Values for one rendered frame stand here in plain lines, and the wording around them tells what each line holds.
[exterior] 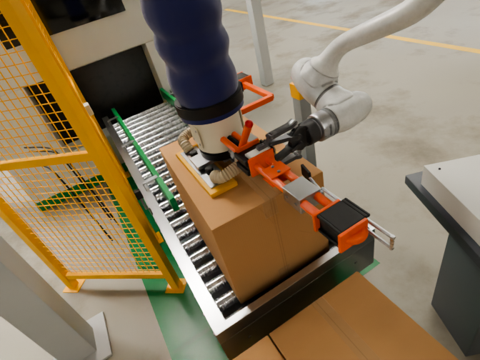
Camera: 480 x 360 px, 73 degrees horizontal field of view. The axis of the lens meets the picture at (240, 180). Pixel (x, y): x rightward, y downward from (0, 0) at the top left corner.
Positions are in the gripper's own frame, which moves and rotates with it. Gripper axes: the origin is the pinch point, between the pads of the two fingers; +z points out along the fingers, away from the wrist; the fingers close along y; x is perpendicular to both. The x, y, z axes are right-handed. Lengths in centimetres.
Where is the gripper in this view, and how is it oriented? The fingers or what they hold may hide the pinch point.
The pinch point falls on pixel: (258, 158)
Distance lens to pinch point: 93.1
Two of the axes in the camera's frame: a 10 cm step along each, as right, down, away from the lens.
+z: -8.5, 4.6, -2.6
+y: 2.3, 7.6, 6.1
